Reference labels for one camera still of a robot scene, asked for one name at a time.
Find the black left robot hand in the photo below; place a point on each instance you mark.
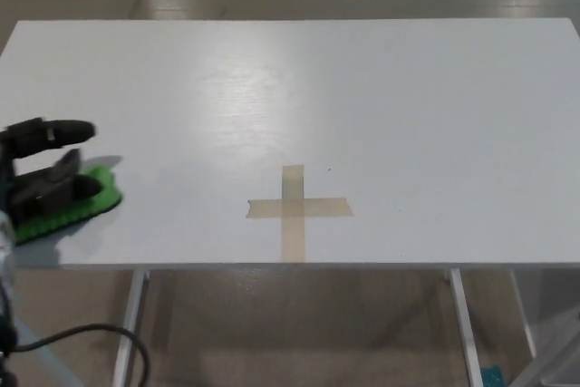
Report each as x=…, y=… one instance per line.
x=41, y=133

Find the green whiteboard eraser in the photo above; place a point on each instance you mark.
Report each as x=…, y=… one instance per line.
x=109, y=196

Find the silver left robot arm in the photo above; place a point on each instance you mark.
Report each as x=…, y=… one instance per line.
x=3, y=260

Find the white table leg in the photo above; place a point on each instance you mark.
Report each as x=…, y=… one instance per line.
x=133, y=314
x=523, y=314
x=462, y=314

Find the beige masking tape strip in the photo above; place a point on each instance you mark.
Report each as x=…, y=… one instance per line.
x=294, y=242
x=326, y=208

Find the teal object on floor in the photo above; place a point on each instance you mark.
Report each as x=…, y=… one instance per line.
x=493, y=377

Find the grey metal frame bar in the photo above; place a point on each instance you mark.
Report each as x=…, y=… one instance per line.
x=50, y=369
x=557, y=360

